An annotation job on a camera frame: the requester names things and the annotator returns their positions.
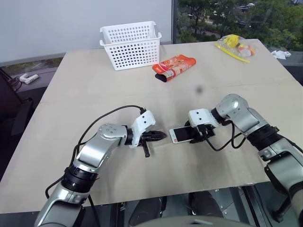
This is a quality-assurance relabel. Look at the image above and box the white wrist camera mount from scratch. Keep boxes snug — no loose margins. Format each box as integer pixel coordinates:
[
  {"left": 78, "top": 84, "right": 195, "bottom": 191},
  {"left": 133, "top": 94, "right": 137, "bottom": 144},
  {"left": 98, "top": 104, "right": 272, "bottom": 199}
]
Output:
[
  {"left": 188, "top": 108, "right": 223, "bottom": 129},
  {"left": 129, "top": 110, "right": 156, "bottom": 148}
]

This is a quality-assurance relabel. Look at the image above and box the white power strip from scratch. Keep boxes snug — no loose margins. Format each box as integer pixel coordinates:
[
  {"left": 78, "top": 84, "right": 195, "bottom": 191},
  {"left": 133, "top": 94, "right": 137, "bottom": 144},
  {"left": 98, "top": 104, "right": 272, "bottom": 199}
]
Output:
[{"left": 19, "top": 73, "right": 39, "bottom": 85}]

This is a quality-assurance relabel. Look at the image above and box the white smartphone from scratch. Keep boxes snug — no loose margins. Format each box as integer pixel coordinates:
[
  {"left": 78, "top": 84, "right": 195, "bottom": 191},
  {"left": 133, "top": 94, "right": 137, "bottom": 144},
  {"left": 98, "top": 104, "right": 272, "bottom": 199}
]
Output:
[{"left": 169, "top": 125, "right": 199, "bottom": 145}]

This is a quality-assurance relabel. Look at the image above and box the clear bag with yellow toys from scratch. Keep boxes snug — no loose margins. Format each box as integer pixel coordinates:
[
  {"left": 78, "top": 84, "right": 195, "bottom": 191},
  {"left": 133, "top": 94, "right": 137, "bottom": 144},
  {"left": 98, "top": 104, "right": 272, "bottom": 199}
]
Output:
[{"left": 215, "top": 34, "right": 258, "bottom": 64}]

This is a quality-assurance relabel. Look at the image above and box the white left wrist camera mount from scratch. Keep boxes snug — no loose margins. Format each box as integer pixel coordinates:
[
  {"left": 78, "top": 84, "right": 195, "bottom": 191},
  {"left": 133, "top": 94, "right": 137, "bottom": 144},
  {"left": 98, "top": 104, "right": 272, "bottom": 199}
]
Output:
[{"left": 129, "top": 110, "right": 156, "bottom": 148}]

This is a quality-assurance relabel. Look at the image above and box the white perforated plastic basket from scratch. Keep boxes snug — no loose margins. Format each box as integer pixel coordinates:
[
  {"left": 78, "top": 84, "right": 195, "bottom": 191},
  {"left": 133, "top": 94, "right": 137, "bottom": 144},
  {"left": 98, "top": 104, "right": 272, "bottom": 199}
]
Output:
[{"left": 99, "top": 21, "right": 162, "bottom": 71}]

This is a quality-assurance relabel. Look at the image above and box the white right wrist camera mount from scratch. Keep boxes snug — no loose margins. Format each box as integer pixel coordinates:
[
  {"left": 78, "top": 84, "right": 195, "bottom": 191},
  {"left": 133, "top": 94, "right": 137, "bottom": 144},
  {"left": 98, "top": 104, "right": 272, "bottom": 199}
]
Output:
[{"left": 188, "top": 108, "right": 223, "bottom": 129}]

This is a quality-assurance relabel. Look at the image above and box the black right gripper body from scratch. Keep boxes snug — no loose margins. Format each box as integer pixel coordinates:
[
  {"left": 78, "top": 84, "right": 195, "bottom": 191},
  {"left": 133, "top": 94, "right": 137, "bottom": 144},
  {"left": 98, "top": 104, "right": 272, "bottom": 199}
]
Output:
[{"left": 196, "top": 123, "right": 216, "bottom": 143}]

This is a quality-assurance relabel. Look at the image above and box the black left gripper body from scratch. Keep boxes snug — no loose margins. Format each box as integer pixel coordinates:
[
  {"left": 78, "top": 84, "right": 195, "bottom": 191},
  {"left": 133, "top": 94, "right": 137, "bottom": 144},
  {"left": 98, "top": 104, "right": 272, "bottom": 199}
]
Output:
[{"left": 139, "top": 132, "right": 152, "bottom": 158}]

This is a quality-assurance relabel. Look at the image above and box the white crumpled paper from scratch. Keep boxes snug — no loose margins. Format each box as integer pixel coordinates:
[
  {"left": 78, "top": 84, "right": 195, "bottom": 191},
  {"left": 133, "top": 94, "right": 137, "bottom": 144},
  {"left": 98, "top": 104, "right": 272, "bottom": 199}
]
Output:
[{"left": 270, "top": 50, "right": 292, "bottom": 60}]

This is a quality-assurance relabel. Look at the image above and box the orange snack bag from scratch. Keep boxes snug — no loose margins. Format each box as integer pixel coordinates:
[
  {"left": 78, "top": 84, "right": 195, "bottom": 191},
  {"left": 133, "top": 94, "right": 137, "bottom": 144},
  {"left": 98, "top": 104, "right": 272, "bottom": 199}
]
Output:
[{"left": 151, "top": 54, "right": 196, "bottom": 83}]

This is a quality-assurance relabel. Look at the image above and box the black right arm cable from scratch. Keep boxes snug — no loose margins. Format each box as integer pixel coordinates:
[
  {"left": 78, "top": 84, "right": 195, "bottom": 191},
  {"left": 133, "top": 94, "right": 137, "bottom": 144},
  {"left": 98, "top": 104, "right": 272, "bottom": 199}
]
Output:
[{"left": 205, "top": 120, "right": 247, "bottom": 152}]

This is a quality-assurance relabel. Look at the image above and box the black chair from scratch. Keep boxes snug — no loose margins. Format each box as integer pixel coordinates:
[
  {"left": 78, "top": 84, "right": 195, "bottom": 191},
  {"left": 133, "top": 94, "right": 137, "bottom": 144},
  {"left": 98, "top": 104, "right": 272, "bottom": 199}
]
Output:
[{"left": 0, "top": 68, "right": 34, "bottom": 137}]

